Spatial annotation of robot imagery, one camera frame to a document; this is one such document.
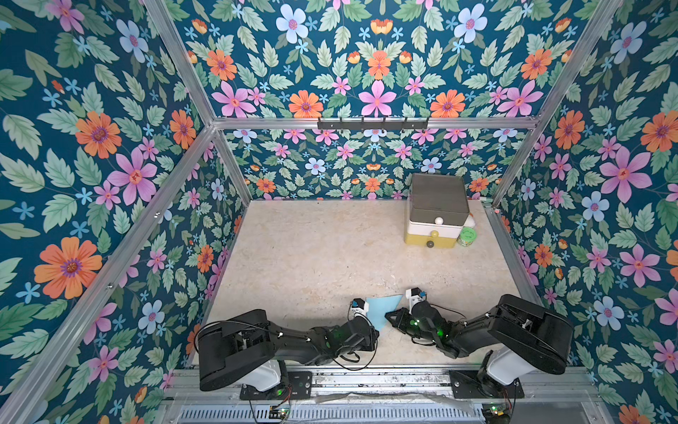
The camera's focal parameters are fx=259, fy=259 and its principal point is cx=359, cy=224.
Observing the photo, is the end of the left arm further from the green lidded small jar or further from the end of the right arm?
the green lidded small jar

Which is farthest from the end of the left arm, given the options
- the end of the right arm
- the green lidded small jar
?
the green lidded small jar

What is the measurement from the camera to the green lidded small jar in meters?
1.03
